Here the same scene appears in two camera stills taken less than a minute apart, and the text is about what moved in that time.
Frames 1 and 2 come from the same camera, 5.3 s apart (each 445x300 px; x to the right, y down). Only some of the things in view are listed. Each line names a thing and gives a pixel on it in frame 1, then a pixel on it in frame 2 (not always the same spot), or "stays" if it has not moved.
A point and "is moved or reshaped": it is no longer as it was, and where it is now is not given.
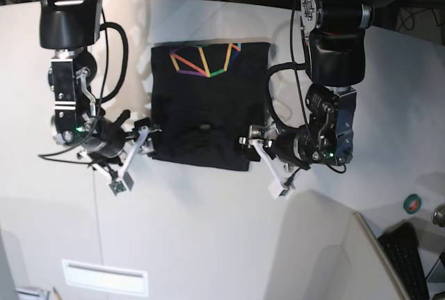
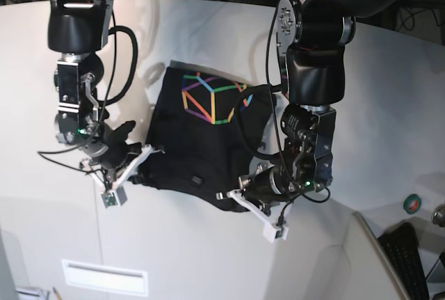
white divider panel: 375,275 stays
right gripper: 288,147 to 268,185
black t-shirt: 206,96 is moved or reshaped
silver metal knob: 439,216 stays
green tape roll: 412,203 stays
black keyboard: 401,246 stays
